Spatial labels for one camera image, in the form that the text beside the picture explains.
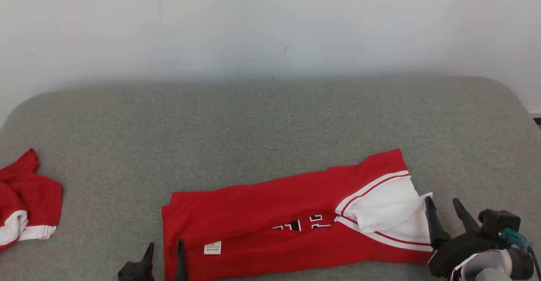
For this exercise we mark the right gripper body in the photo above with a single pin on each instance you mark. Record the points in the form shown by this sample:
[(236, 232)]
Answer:
[(456, 251)]

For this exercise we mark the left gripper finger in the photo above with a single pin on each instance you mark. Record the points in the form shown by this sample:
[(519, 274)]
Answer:
[(148, 264), (181, 264)]

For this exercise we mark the white baseboard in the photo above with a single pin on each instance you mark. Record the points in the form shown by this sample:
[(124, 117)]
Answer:
[(535, 112)]

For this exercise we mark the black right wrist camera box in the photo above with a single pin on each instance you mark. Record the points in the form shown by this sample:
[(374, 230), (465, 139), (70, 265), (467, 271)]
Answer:
[(498, 221)]

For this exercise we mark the red basketball jersey white sleeves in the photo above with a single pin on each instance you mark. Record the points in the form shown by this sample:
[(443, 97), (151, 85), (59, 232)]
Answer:
[(262, 205)]

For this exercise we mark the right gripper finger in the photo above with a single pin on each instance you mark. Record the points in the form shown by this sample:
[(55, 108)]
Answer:
[(435, 228), (467, 222)]

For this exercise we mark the grey fabric sofa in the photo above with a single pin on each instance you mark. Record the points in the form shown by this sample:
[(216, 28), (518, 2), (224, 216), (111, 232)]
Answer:
[(270, 129)]

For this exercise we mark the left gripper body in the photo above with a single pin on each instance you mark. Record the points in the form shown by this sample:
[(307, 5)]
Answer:
[(131, 273)]

